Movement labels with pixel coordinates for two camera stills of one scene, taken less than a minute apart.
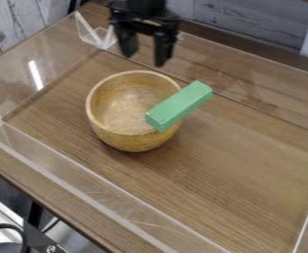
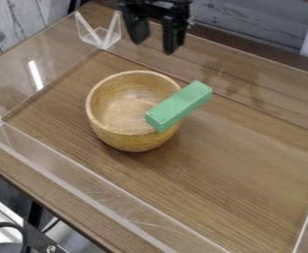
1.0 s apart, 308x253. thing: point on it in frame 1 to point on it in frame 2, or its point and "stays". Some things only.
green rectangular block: [192, 96] stays
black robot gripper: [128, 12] to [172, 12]
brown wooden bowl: [117, 104] stays
